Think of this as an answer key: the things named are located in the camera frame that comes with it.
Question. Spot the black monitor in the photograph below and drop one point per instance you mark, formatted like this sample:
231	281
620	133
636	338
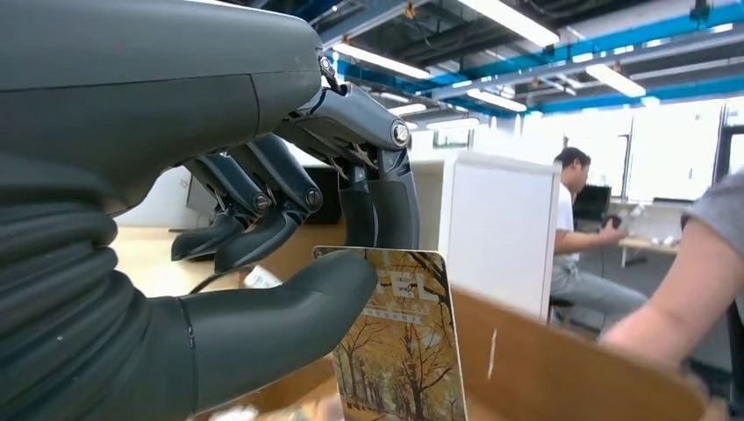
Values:
592	202

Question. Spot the white cabinet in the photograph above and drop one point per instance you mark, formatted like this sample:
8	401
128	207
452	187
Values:
494	232

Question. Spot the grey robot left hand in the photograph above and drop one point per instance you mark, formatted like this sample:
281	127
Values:
145	87

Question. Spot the long ceiling light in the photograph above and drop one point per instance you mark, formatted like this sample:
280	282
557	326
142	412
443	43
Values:
615	80
511	20
497	100
381	61

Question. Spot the brown cardboard box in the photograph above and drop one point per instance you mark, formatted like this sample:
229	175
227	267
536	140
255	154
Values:
552	372

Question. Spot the person in background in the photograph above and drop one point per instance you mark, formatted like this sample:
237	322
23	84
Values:
572	255

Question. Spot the black office chair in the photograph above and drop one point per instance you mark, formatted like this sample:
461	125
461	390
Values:
737	360

